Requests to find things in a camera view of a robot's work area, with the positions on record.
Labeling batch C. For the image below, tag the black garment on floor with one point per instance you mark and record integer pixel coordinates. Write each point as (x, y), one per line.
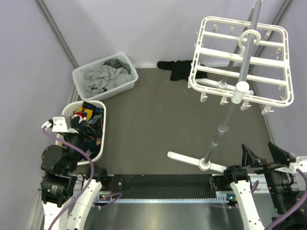
(180, 70)

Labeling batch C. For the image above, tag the grey clothes pile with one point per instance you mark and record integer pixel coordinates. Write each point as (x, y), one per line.
(113, 73)

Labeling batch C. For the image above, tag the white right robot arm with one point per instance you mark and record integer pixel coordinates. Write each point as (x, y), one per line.
(242, 183)

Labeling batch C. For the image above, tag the black blue patterned sock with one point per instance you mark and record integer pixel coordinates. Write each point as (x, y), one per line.
(95, 110)

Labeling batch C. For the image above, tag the navy santa sock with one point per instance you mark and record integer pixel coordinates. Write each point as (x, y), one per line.
(81, 116)

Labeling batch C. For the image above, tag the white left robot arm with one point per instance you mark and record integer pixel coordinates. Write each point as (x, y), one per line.
(63, 210)

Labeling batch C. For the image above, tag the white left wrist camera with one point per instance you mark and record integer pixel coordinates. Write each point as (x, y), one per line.
(59, 124)

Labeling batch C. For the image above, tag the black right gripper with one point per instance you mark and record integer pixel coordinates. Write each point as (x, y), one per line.
(279, 156)

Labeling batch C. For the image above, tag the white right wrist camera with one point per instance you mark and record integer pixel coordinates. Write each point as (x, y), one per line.
(300, 163)

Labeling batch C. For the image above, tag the white clip sock hanger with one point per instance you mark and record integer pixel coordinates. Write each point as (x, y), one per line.
(229, 84)

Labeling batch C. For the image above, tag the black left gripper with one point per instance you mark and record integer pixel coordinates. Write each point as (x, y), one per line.
(77, 133)

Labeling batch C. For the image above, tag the grey slotted cable duct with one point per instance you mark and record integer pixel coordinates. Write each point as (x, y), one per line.
(219, 199)

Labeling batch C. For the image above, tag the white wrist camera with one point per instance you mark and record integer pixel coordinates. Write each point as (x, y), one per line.
(300, 163)
(59, 124)

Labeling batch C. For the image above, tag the white rectangular laundry basket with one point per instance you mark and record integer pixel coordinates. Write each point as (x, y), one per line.
(80, 77)

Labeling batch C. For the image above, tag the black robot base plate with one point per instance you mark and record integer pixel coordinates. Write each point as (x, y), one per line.
(162, 186)

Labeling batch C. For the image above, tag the grey white drying rack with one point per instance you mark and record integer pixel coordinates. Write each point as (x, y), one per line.
(241, 88)

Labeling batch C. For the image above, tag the white oval sock basket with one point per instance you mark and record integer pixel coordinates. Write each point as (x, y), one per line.
(97, 123)

